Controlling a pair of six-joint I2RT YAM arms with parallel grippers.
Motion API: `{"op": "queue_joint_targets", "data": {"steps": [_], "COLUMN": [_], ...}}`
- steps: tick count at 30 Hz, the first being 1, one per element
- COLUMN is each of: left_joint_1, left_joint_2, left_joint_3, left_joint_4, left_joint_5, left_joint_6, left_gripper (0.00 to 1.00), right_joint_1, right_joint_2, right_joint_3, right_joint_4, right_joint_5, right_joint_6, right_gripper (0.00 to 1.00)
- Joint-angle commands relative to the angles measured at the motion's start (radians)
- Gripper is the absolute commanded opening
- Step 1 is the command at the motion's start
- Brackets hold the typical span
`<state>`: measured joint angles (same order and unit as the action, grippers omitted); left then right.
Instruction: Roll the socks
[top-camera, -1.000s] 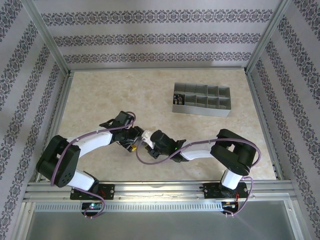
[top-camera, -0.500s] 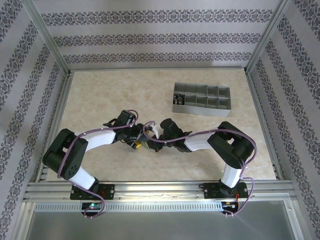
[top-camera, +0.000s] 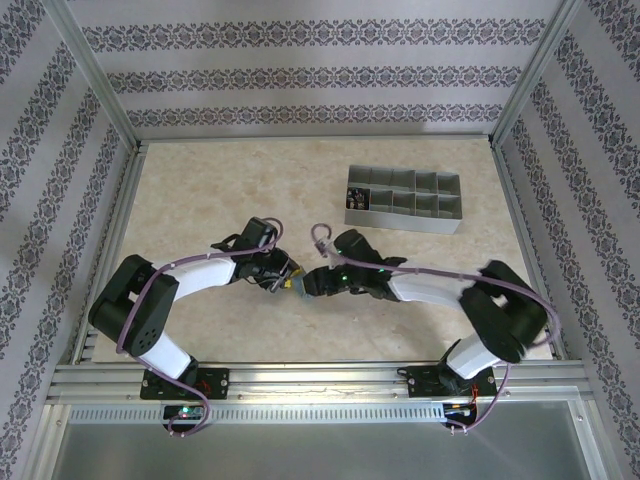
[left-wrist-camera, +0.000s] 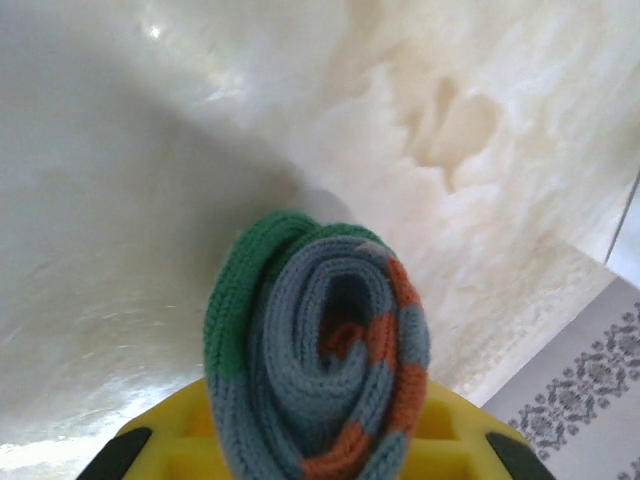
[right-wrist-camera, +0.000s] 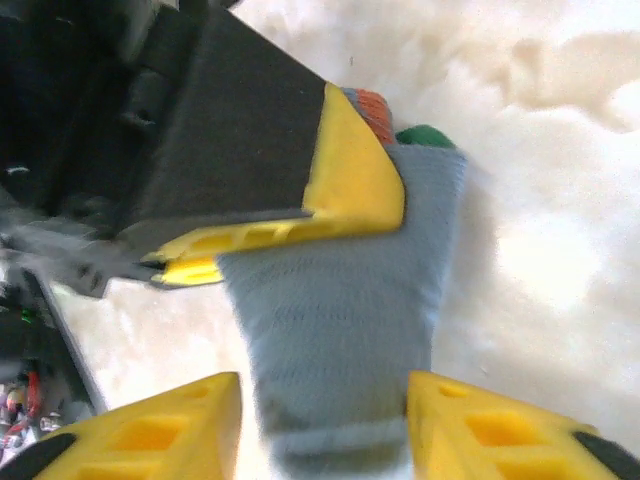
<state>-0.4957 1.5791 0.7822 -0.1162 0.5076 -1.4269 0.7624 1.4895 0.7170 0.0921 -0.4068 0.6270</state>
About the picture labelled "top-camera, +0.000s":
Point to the small dark parts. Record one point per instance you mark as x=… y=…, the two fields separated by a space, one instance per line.
x=358 y=198

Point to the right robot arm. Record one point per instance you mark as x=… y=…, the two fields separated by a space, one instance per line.
x=425 y=290

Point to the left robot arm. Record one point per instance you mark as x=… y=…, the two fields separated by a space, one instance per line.
x=200 y=277

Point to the grey compartment organizer box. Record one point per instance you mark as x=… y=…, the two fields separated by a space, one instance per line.
x=400 y=222

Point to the grey metal panel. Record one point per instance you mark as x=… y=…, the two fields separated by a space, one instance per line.
x=320 y=450

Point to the small green-lit circuit board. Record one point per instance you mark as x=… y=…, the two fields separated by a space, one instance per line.
x=185 y=412

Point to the small black adapter board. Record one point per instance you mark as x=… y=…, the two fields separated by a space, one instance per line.
x=460 y=409

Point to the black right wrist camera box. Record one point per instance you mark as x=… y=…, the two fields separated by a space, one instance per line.
x=357 y=247

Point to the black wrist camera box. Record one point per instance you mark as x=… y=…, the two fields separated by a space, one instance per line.
x=357 y=247
x=260 y=231

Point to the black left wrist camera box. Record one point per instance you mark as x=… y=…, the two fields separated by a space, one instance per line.
x=260 y=231

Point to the wide aluminium frame rail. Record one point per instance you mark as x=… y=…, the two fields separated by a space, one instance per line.
x=320 y=380

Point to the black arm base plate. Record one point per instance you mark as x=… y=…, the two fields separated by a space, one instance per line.
x=425 y=381
x=215 y=382

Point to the aluminium frame post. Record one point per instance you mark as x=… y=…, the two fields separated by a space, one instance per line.
x=535 y=75
x=100 y=75

